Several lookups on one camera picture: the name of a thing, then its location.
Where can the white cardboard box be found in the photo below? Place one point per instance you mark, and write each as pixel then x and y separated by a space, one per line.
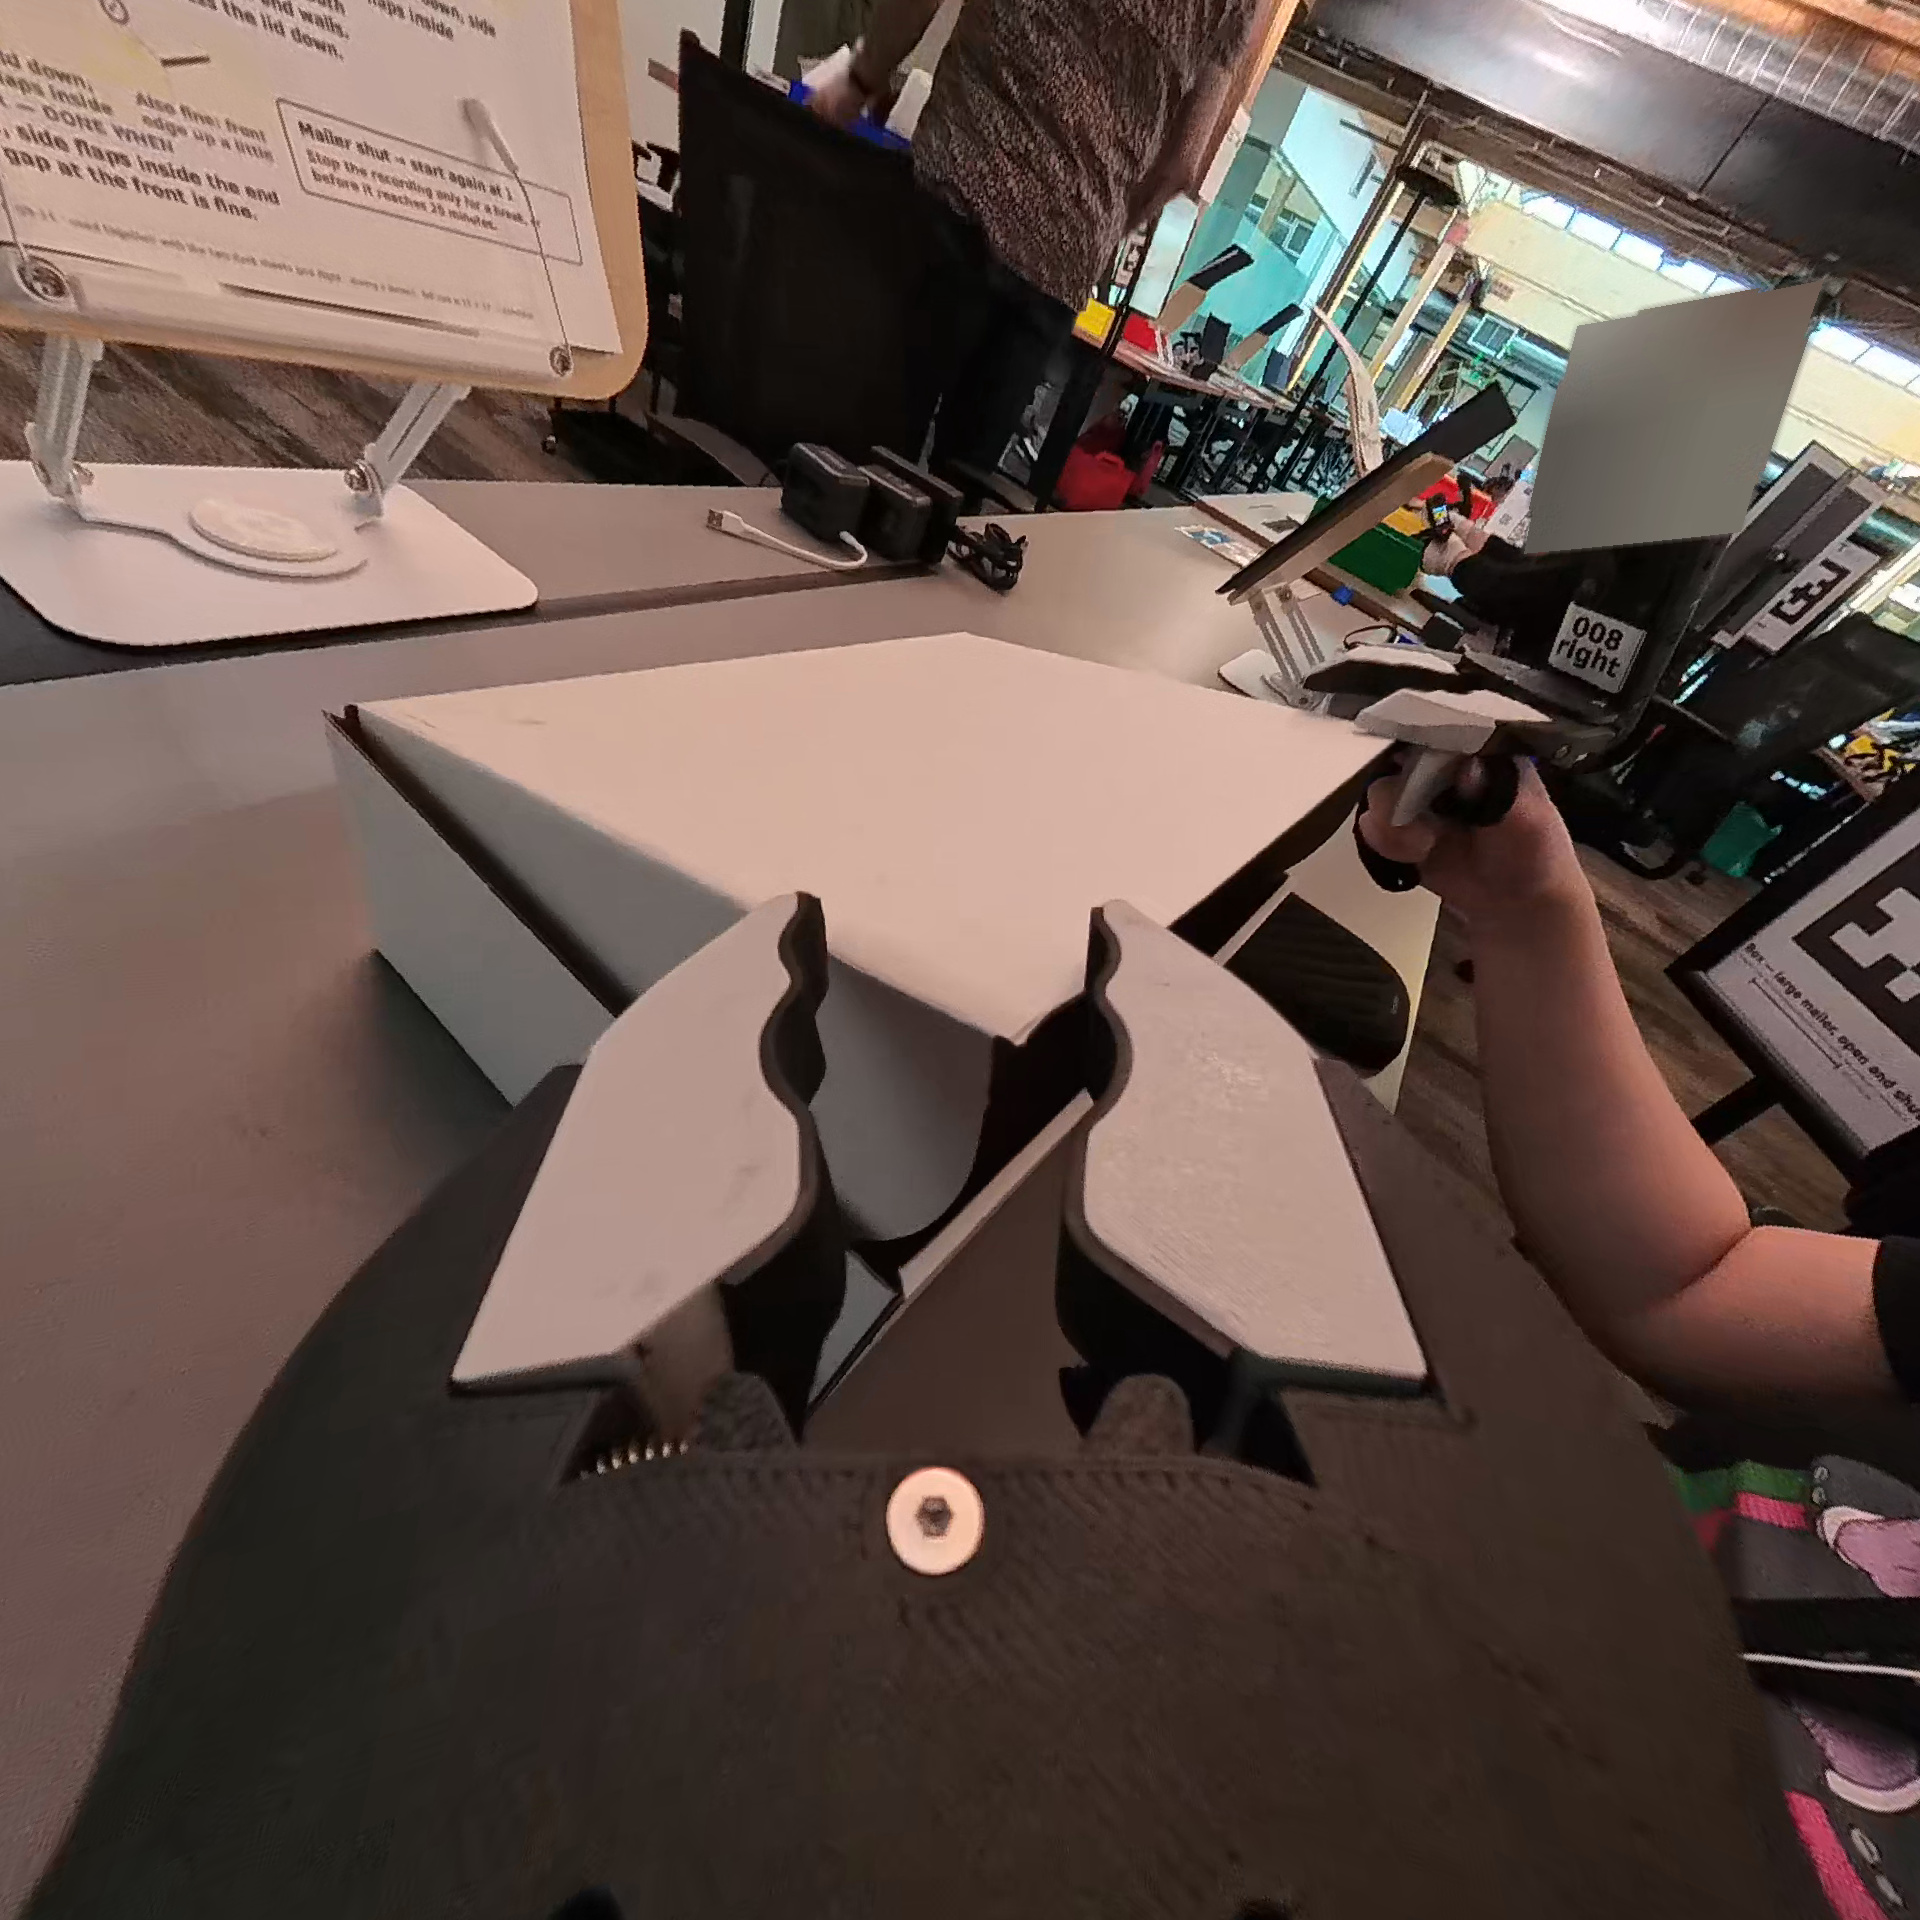
pixel 901 781

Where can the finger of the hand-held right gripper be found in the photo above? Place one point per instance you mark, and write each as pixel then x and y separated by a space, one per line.
pixel 1448 714
pixel 1394 670

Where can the person's right hand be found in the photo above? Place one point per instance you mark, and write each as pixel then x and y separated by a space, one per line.
pixel 1500 863

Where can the small marker sign board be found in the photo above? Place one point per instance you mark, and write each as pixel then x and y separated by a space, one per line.
pixel 1809 580

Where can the person's printed clothing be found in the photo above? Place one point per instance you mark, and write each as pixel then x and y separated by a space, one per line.
pixel 1845 1559

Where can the large marker sign board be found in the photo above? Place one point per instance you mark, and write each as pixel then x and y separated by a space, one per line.
pixel 1845 974

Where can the dark board document stand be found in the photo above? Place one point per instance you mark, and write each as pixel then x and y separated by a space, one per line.
pixel 1382 503

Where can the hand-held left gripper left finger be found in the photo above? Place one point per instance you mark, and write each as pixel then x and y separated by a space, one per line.
pixel 646 1171

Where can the green plastic bin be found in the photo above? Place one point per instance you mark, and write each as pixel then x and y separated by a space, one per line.
pixel 1742 845
pixel 1382 548

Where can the black mesh office chair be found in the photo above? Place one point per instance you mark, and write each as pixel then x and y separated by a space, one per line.
pixel 796 270

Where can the person's right forearm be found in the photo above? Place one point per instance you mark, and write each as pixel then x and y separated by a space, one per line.
pixel 1590 1142

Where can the black chair seat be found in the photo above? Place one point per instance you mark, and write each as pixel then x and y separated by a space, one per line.
pixel 1320 974

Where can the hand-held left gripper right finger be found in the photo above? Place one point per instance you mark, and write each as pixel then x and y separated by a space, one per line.
pixel 1230 1171

